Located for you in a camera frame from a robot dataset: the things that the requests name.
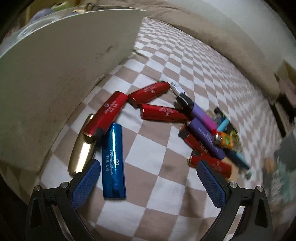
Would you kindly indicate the beige quilted blanket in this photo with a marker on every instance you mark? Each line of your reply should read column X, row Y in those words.
column 197, row 26

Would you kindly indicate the orange lighter green label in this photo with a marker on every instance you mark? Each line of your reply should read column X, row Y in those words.
column 223, row 140

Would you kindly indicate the red lighter under purple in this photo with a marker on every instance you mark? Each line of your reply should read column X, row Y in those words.
column 191, row 141

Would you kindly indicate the red lighter middle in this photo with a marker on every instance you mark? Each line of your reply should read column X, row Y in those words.
column 161, row 113

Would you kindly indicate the red lighter upper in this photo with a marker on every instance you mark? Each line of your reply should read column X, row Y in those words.
column 148, row 93

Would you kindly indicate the black gold seal packet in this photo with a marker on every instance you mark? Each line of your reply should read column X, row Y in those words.
column 231, row 129

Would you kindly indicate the light blue lighter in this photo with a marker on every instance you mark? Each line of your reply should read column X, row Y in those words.
column 223, row 125

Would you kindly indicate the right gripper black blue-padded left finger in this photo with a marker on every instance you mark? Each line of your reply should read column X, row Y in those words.
column 42, row 222

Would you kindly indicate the purple pink gradient vape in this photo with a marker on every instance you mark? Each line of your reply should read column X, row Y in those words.
column 192, row 109

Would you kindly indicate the checkered bed sheet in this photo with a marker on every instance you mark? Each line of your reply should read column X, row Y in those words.
column 165, row 199

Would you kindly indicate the blue metallic lighter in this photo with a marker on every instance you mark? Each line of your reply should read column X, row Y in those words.
column 113, row 172

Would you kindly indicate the red lighter near box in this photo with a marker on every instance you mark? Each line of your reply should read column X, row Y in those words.
column 105, row 116

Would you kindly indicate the purple lighter with text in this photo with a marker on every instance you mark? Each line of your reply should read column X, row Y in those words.
column 199, row 131

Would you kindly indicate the clear plastic bag of items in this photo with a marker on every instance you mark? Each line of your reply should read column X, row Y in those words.
column 279, row 173

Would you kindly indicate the gold metallic lighter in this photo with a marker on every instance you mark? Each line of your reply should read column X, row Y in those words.
column 82, row 151

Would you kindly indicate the red lighter front right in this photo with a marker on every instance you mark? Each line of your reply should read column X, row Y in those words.
column 220, row 167

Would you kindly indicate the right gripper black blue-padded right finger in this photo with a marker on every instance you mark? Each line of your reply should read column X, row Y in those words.
column 255, row 223

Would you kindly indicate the white silver lighter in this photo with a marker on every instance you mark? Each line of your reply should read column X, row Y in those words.
column 177, row 89

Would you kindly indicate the white shoe box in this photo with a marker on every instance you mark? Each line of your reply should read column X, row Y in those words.
column 48, row 68

